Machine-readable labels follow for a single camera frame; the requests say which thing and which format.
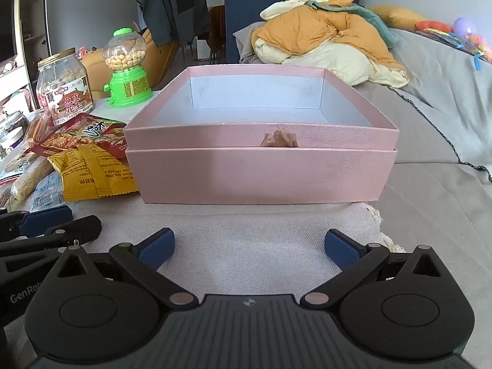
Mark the white printed snack packet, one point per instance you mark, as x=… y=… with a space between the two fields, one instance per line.
x=17 y=165

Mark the pink cardboard box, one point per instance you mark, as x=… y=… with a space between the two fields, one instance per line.
x=250 y=176

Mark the yellow pillow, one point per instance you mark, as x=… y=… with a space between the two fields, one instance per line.
x=399 y=16

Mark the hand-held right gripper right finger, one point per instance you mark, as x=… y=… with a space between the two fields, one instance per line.
x=341 y=249

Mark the white shelf unit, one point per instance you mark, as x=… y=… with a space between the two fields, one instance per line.
x=32 y=15

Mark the dark jacket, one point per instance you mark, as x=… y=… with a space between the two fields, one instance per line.
x=173 y=7

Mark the clear packet of orange sticks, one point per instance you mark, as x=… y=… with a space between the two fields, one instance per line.
x=38 y=127

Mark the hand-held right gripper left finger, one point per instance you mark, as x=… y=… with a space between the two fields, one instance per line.
x=157 y=249

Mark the orange armchair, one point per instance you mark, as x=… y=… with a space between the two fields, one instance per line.
x=161 y=61

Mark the yellow snack packet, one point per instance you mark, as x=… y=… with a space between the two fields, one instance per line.
x=92 y=173

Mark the orange and cream duvet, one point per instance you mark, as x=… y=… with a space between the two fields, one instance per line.
x=315 y=34

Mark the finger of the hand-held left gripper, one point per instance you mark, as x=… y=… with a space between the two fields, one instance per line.
x=46 y=219
x=77 y=228

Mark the white lidded jar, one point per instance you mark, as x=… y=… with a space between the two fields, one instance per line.
x=11 y=140

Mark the red snack packet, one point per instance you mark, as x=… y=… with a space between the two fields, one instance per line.
x=88 y=134

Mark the clear packet of grains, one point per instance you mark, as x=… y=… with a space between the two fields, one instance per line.
x=30 y=176

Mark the grey sofa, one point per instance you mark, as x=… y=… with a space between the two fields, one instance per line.
x=442 y=103

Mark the glass jar with dark contents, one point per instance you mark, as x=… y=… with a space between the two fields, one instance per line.
x=13 y=121

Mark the green gumball machine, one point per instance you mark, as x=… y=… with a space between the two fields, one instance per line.
x=127 y=84

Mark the blue cabinet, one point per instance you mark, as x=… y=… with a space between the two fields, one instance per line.
x=246 y=7

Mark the pink toy figure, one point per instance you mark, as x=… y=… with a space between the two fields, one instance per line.
x=83 y=53

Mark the blue snack packet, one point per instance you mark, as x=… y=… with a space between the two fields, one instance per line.
x=46 y=196

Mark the grey pillow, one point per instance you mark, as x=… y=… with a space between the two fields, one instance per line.
x=246 y=42

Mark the glass jar of peanuts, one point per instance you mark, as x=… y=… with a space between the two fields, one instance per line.
x=65 y=84

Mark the wooden chair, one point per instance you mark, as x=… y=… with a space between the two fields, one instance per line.
x=217 y=30

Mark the pile of colourful toys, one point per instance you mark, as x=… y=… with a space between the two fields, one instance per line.
x=465 y=32

